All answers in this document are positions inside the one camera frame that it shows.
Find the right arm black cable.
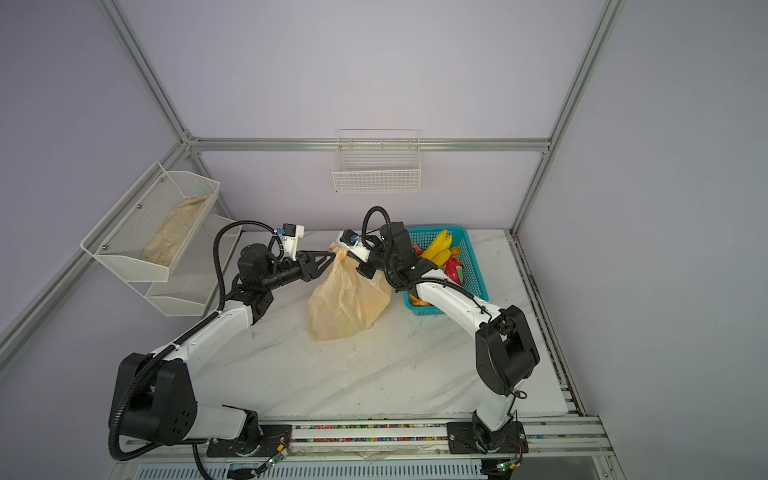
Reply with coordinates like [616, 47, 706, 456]
[361, 205, 487, 313]

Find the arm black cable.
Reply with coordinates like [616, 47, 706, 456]
[361, 205, 487, 313]
[107, 219, 283, 480]

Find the cream banana print plastic bag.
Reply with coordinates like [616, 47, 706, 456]
[306, 242, 394, 341]

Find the white mesh upper shelf bin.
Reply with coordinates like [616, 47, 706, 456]
[80, 163, 220, 283]

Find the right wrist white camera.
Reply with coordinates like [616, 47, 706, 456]
[337, 229, 371, 264]

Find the white mesh shelf bin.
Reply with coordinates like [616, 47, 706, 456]
[144, 214, 232, 317]
[80, 163, 220, 283]

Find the white wire wall basket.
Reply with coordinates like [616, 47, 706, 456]
[332, 129, 422, 194]

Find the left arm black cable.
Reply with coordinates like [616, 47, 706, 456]
[107, 219, 283, 480]

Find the teal plastic fruit basket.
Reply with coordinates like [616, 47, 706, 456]
[407, 225, 489, 301]

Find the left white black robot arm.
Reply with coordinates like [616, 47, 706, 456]
[107, 243, 335, 461]

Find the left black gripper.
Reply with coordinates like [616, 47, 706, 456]
[262, 251, 336, 291]

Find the wrist white camera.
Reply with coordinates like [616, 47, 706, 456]
[277, 223, 305, 261]
[337, 229, 371, 264]

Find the white mesh lower shelf bin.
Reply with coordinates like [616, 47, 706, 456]
[144, 214, 232, 317]

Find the small yellow fake banana bunch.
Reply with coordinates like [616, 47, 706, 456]
[421, 230, 453, 268]

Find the pink green fake dragon fruit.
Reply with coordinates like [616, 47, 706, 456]
[442, 256, 464, 285]

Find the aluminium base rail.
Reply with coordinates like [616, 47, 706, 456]
[110, 416, 625, 479]

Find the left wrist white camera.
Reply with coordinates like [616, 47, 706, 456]
[277, 223, 305, 261]

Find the beige cloth in bin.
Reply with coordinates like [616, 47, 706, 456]
[140, 194, 211, 267]

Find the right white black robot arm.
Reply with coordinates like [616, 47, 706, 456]
[339, 222, 540, 454]

